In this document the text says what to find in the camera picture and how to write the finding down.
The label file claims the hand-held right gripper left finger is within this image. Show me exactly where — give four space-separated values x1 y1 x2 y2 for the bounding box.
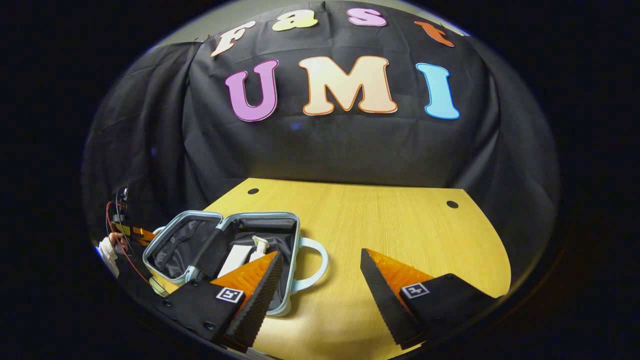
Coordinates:
152 251 284 353

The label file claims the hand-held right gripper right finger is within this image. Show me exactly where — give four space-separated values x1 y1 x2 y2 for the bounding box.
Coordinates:
360 248 501 351

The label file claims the white squeeze tube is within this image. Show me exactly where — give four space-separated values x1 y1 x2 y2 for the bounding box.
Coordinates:
218 244 253 279

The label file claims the light blue suitcase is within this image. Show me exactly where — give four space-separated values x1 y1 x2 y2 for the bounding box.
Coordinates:
142 210 330 317

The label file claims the white pump bottle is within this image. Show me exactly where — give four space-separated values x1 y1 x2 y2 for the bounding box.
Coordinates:
248 235 271 264

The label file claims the pale green rounded box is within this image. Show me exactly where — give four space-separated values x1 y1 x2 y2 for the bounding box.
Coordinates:
148 276 169 298

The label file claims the black backdrop cloth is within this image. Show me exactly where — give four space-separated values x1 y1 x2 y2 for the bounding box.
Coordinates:
82 0 560 281

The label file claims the red cable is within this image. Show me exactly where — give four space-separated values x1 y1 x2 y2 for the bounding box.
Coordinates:
104 200 153 287

